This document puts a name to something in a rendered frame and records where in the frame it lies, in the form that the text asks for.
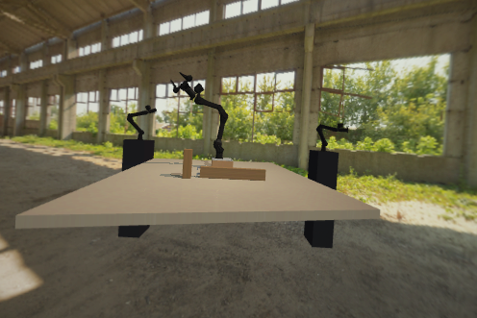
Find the brown wooden post with slot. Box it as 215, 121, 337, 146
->
182, 149, 193, 179

